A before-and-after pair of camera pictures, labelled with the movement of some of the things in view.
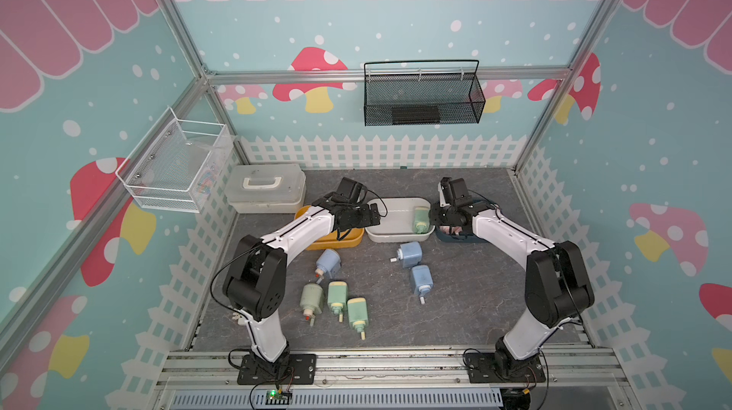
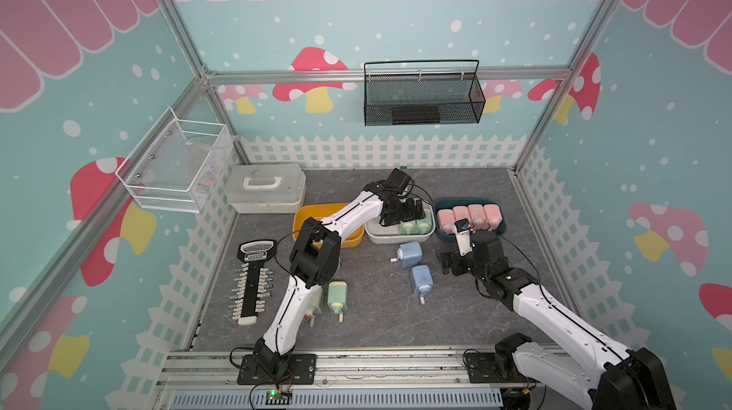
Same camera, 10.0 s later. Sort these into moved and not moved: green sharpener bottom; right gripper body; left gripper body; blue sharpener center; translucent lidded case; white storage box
Moved: left gripper body; right gripper body; green sharpener bottom
Not moved: blue sharpener center; translucent lidded case; white storage box
